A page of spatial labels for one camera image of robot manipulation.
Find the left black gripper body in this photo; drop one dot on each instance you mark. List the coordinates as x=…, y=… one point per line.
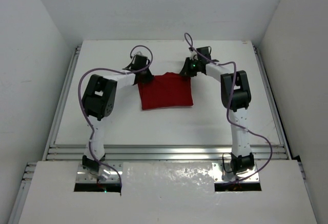
x=144, y=76

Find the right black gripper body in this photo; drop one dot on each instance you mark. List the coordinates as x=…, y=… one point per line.
x=194, y=67

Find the red t-shirt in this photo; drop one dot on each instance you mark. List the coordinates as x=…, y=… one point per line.
x=165, y=91

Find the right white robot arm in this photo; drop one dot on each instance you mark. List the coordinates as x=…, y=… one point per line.
x=235, y=97

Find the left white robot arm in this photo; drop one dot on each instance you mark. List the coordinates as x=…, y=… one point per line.
x=97, y=104

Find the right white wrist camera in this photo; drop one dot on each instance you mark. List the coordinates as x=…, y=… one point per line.
x=193, y=54

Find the aluminium rail frame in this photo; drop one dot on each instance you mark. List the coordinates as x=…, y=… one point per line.
x=168, y=158

